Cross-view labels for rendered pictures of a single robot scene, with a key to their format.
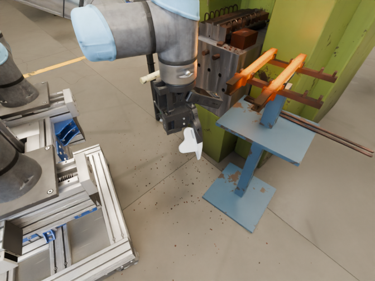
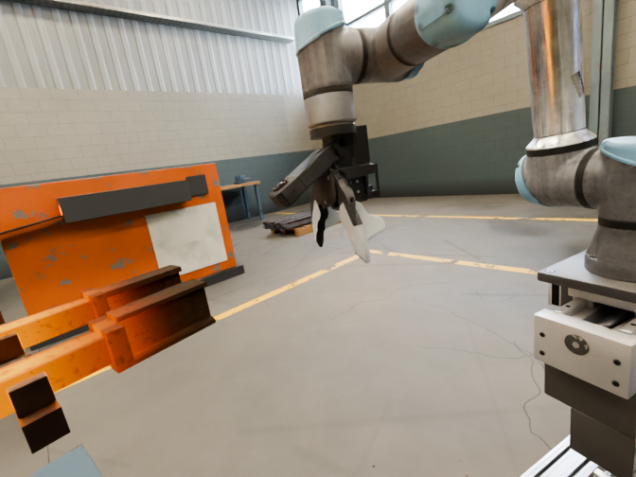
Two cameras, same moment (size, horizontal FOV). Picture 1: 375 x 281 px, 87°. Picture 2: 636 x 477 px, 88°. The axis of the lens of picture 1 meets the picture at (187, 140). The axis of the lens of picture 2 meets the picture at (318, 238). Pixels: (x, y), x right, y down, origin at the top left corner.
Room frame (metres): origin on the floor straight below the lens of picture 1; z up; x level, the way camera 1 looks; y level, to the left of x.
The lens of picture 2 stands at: (0.90, 0.00, 1.08)
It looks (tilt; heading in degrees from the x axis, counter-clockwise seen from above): 13 degrees down; 183
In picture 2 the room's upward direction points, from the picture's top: 9 degrees counter-clockwise
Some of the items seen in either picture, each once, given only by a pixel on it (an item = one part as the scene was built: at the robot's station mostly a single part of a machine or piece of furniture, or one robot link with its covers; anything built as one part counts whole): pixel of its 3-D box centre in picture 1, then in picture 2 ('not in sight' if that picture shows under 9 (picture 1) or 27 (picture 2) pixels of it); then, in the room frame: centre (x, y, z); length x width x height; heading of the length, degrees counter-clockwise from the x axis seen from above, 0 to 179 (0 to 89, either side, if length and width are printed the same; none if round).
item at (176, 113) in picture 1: (176, 102); (341, 167); (0.37, 0.03, 1.07); 0.09 x 0.08 x 0.12; 118
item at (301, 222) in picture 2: not in sight; (309, 220); (-4.92, -0.39, 0.12); 1.58 x 0.80 x 0.24; 133
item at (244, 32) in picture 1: (244, 38); not in sight; (1.12, -0.30, 0.95); 0.12 x 0.09 x 0.07; 133
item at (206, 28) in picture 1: (234, 22); not in sight; (1.35, -0.29, 0.96); 0.42 x 0.20 x 0.09; 133
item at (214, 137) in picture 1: (225, 116); not in sight; (1.32, -0.33, 0.23); 0.56 x 0.38 x 0.47; 133
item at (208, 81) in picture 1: (235, 66); not in sight; (1.32, -0.33, 0.69); 0.56 x 0.38 x 0.45; 133
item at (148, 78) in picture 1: (165, 71); not in sight; (1.39, 0.17, 0.62); 0.44 x 0.05 x 0.05; 133
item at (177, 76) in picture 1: (178, 69); (329, 114); (0.37, 0.02, 1.15); 0.08 x 0.08 x 0.05
